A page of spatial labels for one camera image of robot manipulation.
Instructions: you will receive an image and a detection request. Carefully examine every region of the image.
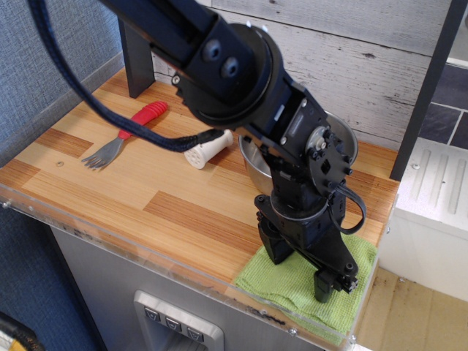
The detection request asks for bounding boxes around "silver toy fridge dispenser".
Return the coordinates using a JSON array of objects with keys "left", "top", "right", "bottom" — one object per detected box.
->
[{"left": 134, "top": 290, "right": 224, "bottom": 350}]

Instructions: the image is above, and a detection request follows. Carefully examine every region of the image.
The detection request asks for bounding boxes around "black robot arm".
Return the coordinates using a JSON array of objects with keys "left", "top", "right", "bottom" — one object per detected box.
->
[{"left": 107, "top": 1, "right": 361, "bottom": 302}]

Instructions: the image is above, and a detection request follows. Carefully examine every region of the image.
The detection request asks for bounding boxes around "dark vertical post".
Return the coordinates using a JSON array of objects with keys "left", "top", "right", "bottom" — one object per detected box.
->
[{"left": 390, "top": 0, "right": 467, "bottom": 181}]

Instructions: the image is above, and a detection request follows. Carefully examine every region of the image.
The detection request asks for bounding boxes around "white toy sink unit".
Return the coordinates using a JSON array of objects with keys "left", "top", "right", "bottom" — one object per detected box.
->
[{"left": 380, "top": 138, "right": 467, "bottom": 301}]

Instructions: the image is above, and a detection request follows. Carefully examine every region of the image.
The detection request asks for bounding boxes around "clear acrylic counter guard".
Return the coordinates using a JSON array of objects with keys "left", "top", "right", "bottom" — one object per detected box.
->
[{"left": 0, "top": 182, "right": 400, "bottom": 348}]

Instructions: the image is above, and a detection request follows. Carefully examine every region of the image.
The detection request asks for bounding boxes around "black braided cable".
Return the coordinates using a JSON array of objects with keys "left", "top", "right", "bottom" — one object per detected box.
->
[{"left": 27, "top": 0, "right": 224, "bottom": 153}]

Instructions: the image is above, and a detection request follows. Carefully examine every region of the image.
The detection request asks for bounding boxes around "white plastic spool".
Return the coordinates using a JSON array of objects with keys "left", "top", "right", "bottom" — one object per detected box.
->
[{"left": 184, "top": 129, "right": 233, "bottom": 170}]

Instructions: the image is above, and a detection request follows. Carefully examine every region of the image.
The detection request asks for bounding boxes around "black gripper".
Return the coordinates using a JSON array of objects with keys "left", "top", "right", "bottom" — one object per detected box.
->
[{"left": 254, "top": 195, "right": 359, "bottom": 303}]

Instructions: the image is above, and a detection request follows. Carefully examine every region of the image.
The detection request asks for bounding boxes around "stainless steel bowl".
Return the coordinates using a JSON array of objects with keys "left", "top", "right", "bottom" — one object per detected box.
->
[{"left": 238, "top": 112, "right": 358, "bottom": 195}]

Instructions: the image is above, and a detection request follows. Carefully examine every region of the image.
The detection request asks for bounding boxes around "green towel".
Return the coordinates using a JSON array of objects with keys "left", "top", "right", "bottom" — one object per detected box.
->
[{"left": 235, "top": 235, "right": 377, "bottom": 346}]

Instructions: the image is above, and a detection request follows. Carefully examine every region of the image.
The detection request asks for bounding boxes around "red handled metal fork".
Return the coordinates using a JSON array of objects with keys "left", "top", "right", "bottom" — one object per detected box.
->
[{"left": 82, "top": 101, "right": 168, "bottom": 170}]

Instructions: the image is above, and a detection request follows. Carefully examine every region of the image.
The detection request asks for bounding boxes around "dark gray back post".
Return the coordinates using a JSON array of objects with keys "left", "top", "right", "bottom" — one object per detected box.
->
[{"left": 118, "top": 18, "right": 155, "bottom": 99}]

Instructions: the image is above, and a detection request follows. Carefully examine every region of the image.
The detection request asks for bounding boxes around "yellow object at corner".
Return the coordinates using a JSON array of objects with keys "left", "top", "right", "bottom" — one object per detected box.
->
[{"left": 1, "top": 339, "right": 26, "bottom": 351}]

